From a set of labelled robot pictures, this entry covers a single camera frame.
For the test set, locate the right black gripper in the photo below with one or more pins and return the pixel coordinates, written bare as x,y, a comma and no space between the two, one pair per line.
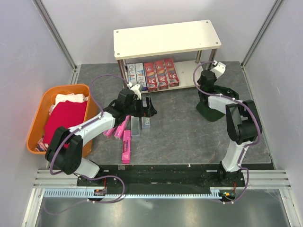
215,76

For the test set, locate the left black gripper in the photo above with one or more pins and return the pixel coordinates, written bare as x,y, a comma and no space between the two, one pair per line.
146,111

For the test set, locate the silver Protefix toothpaste box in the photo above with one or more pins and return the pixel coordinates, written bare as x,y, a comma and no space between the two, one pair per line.
145,120

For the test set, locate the silver toothpaste box small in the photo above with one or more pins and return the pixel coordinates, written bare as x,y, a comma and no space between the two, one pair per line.
135,127

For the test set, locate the silver red toothpaste box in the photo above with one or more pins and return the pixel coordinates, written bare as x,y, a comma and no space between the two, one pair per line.
151,80

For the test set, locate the red 3D toothpaste box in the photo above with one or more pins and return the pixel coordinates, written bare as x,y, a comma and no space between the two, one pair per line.
161,75
171,72

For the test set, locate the purple silver toothpaste box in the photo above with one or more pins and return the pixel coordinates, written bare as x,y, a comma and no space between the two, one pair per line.
131,73
140,75

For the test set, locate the pink toothpaste box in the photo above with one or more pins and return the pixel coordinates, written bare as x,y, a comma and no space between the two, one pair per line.
109,133
126,150
121,128

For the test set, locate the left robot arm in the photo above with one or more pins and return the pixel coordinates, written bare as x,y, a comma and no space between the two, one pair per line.
65,150

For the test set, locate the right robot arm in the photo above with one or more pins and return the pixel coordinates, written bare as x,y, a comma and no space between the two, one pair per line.
242,122

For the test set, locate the white two-tier shelf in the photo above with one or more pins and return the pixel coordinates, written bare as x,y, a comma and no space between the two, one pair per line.
166,40

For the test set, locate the black baseball cap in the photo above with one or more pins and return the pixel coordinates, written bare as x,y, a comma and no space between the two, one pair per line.
212,104

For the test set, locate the white pink cloth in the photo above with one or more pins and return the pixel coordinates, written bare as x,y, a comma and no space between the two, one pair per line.
76,98

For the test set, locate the red cloth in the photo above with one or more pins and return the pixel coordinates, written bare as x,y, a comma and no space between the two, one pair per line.
66,114

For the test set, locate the orange plastic bin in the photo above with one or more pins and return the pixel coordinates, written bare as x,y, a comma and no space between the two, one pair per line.
42,113

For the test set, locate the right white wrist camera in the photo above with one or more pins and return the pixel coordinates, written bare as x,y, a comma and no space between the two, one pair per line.
218,69

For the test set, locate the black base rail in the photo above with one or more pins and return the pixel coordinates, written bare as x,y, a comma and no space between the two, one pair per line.
201,175

